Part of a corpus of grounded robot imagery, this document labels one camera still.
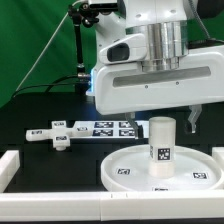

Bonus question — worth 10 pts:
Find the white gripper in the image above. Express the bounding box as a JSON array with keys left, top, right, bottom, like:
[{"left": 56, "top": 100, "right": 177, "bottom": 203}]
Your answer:
[{"left": 95, "top": 45, "right": 224, "bottom": 139}]

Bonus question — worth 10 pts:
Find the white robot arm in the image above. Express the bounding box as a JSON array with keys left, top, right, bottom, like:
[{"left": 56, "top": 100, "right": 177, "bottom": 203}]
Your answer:
[{"left": 87, "top": 0, "right": 224, "bottom": 137}]

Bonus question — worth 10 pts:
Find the white cable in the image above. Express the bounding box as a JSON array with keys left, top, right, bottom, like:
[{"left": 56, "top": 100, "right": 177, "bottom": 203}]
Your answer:
[{"left": 15, "top": 0, "right": 84, "bottom": 92}]

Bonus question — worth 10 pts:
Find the white cross-shaped table base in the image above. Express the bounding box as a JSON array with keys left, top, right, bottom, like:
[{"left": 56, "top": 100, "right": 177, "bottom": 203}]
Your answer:
[{"left": 26, "top": 120, "right": 93, "bottom": 151}]

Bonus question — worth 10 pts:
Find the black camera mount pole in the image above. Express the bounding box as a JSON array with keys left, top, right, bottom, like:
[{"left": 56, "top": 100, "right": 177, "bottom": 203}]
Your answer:
[{"left": 68, "top": 2, "right": 99, "bottom": 95}]

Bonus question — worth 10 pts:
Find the white marker sheet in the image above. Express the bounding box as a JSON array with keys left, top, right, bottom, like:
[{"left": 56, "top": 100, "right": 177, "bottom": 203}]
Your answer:
[{"left": 71, "top": 120, "right": 150, "bottom": 140}]

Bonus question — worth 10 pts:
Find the white front fence bar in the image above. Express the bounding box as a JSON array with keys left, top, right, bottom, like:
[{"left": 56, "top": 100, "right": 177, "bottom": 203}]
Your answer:
[{"left": 0, "top": 190, "right": 224, "bottom": 222}]

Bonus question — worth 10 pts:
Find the white round table top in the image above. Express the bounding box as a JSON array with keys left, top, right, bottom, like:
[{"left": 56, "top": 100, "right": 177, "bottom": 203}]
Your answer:
[{"left": 101, "top": 145, "right": 224, "bottom": 191}]

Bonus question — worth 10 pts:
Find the white left fence block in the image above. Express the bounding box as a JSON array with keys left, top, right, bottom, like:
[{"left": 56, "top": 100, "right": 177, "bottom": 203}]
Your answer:
[{"left": 0, "top": 150, "right": 20, "bottom": 193}]

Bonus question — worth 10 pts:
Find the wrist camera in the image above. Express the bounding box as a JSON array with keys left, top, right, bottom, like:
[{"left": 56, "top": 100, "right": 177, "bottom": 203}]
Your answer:
[{"left": 99, "top": 33, "right": 147, "bottom": 64}]

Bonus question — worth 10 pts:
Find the black cable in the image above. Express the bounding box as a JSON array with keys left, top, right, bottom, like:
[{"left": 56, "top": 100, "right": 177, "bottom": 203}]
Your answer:
[{"left": 11, "top": 75, "right": 91, "bottom": 100}]

